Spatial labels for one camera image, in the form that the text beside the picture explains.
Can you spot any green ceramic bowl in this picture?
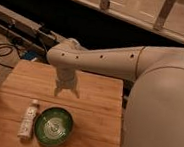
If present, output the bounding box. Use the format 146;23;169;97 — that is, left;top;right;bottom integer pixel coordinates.
33;107;74;147

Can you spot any white plastic bottle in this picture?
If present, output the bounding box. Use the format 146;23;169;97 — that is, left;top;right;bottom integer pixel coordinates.
17;99;39;139

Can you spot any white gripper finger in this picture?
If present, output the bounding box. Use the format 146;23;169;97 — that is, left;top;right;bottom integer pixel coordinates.
71;88;80;99
54;87;62;97

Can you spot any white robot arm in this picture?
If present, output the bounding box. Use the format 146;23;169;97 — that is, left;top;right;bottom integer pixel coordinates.
47;38;184;147

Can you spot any black clamp on rail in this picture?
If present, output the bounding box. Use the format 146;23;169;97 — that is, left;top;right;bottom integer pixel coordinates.
36;24;57;46

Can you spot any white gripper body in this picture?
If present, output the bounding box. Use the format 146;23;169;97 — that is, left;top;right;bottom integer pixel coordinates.
56;67;77;90

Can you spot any black coiled cable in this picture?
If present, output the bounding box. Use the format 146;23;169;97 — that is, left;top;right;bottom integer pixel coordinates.
0;42;22;69

